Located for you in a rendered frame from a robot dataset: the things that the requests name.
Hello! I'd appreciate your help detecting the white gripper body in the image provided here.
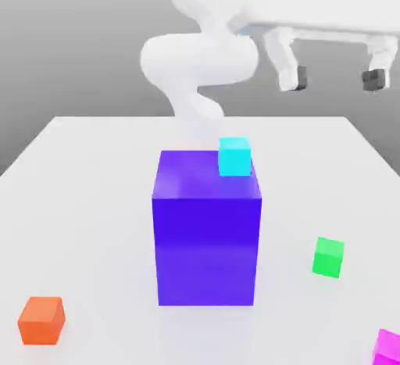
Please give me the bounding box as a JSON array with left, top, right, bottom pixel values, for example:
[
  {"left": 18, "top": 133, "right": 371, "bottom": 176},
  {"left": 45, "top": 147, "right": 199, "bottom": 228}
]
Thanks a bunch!
[{"left": 230, "top": 0, "right": 400, "bottom": 45}]

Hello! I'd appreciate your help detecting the small cyan cube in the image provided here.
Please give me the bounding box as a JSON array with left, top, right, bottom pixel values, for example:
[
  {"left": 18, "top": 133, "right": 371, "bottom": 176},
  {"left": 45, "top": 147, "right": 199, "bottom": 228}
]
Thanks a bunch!
[{"left": 218, "top": 137, "right": 253, "bottom": 178}]

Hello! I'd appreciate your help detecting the small green cube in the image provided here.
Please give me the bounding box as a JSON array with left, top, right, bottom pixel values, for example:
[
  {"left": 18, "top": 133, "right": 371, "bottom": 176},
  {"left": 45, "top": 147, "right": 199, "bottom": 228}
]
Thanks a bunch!
[{"left": 311, "top": 236, "right": 345, "bottom": 279}]

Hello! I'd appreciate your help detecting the small magenta cube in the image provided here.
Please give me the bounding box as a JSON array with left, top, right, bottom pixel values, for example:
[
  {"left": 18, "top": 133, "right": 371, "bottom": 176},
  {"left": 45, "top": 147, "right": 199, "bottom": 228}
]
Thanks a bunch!
[{"left": 372, "top": 327, "right": 400, "bottom": 365}]

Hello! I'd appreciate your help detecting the small orange cube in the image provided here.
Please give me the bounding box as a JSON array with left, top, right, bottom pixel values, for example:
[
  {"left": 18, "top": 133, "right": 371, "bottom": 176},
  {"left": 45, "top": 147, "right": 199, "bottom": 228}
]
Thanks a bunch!
[{"left": 16, "top": 295, "right": 67, "bottom": 346}]

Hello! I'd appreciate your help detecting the large purple box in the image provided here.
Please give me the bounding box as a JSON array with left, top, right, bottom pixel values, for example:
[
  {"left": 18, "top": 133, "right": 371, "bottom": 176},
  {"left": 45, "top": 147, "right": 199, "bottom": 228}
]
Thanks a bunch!
[{"left": 152, "top": 149, "right": 263, "bottom": 307}]

